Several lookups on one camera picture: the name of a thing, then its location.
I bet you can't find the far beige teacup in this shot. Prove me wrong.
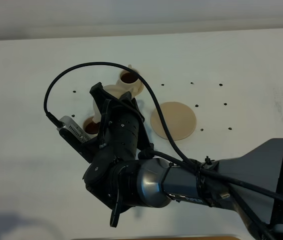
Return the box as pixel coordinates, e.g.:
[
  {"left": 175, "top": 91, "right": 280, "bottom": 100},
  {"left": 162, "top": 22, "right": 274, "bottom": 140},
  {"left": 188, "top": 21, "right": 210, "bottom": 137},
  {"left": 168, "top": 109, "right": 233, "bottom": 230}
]
[{"left": 116, "top": 70, "right": 139, "bottom": 89}]

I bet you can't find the near beige teacup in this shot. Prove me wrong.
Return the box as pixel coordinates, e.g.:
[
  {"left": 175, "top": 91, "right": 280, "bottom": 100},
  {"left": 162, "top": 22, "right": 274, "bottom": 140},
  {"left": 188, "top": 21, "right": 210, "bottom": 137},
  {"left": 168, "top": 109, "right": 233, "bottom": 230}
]
[{"left": 82, "top": 116, "right": 100, "bottom": 135}]

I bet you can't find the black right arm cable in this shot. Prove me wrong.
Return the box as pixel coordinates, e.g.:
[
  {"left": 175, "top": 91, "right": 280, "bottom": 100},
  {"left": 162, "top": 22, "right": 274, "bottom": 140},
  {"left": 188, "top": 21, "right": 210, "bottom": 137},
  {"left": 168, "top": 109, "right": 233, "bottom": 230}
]
[{"left": 43, "top": 61, "right": 283, "bottom": 240}]

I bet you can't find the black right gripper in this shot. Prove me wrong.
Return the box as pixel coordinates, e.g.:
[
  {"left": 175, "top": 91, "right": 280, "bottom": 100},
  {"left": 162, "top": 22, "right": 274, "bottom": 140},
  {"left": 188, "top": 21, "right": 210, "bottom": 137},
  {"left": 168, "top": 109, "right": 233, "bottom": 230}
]
[{"left": 77, "top": 82, "right": 153, "bottom": 165}]

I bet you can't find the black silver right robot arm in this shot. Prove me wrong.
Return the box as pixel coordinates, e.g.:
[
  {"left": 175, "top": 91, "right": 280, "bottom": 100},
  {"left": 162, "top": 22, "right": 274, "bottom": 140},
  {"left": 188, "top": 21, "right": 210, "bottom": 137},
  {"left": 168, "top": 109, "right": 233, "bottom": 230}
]
[{"left": 83, "top": 83, "right": 283, "bottom": 240}]

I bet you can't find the beige ceramic teapot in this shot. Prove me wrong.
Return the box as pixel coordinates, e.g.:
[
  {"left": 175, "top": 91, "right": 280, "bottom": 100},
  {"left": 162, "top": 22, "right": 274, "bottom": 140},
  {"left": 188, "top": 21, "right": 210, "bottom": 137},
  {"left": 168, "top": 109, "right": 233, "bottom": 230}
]
[{"left": 92, "top": 84, "right": 136, "bottom": 124}]

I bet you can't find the far beige cup saucer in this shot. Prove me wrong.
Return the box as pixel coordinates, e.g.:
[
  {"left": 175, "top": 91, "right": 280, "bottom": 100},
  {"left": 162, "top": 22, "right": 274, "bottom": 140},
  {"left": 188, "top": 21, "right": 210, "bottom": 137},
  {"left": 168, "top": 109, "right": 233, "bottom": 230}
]
[{"left": 129, "top": 79, "right": 144, "bottom": 98}]

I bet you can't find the beige teacup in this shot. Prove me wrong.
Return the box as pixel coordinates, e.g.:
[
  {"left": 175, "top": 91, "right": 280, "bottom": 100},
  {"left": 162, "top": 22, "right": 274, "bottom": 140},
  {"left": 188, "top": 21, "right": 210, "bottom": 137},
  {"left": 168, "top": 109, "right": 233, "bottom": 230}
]
[
  {"left": 116, "top": 70, "right": 139, "bottom": 89},
  {"left": 82, "top": 116, "right": 100, "bottom": 135}
]

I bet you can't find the large beige teapot saucer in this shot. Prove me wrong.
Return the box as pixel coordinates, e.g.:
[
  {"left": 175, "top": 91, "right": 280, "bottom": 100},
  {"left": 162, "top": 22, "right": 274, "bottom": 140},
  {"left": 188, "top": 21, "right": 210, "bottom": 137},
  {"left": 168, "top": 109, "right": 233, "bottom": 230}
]
[{"left": 150, "top": 101, "right": 197, "bottom": 141}]

